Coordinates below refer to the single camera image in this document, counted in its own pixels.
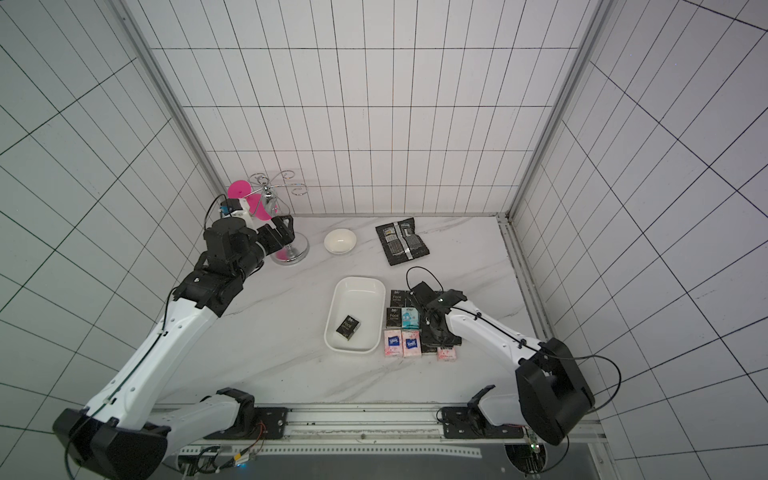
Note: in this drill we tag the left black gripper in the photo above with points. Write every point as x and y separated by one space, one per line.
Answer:
287 233

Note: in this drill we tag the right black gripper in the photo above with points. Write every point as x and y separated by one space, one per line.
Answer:
429 308

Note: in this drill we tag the teal tissue pack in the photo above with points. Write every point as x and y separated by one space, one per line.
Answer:
410 318

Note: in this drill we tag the black Face tissue pack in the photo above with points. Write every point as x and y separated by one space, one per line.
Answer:
398 298

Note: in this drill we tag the pink blue tissue pack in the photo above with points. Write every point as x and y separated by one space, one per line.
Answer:
393 343

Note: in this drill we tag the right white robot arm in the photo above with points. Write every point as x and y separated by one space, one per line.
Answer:
547 394

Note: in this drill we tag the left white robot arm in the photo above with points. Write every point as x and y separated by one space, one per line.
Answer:
114 435

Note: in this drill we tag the white storage box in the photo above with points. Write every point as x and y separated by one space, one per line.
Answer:
365 299

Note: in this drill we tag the pink cup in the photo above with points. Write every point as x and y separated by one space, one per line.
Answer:
242 189

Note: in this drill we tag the chrome cup stand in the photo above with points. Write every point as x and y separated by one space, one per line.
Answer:
273 190

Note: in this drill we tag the black tissue multipack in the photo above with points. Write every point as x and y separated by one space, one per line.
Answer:
400 242

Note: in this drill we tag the white bowl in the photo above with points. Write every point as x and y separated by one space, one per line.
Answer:
340 241

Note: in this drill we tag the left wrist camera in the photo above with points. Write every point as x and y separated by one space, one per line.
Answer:
233 207

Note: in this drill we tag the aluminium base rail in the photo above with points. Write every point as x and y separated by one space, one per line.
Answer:
353 429

